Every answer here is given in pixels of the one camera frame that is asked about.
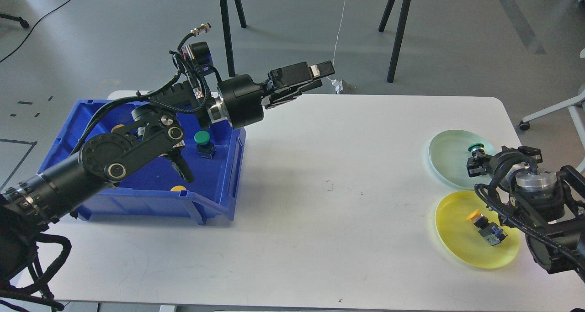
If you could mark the yellow push button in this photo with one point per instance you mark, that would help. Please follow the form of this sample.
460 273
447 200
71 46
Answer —
117 127
178 188
491 232

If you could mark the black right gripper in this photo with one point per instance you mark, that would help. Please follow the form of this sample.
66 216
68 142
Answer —
504 166

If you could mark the black tripod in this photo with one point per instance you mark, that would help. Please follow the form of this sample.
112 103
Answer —
227 31
398 40

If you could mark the yellow push button back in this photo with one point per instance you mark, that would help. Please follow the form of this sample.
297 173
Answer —
117 127

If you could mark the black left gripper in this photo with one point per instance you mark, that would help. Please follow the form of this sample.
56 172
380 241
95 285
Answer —
242 96

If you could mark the blue plastic storage bin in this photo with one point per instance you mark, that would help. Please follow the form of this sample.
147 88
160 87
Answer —
148 191

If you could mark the yellow push button front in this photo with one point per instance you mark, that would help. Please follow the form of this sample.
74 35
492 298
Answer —
178 188

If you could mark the black tripod right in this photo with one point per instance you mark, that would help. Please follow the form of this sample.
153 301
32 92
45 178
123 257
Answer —
398 40

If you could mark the green push button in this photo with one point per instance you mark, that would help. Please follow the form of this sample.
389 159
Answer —
205 146
477 152

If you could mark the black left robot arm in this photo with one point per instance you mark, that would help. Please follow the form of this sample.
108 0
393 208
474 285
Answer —
122 137

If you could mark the light green plastic plate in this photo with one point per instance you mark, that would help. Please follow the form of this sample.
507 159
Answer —
448 153

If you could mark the black tripod left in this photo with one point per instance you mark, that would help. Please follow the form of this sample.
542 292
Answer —
227 31

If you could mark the yellow plastic plate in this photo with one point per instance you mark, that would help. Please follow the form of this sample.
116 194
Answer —
461 238

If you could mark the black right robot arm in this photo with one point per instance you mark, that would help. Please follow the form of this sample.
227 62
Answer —
538 203

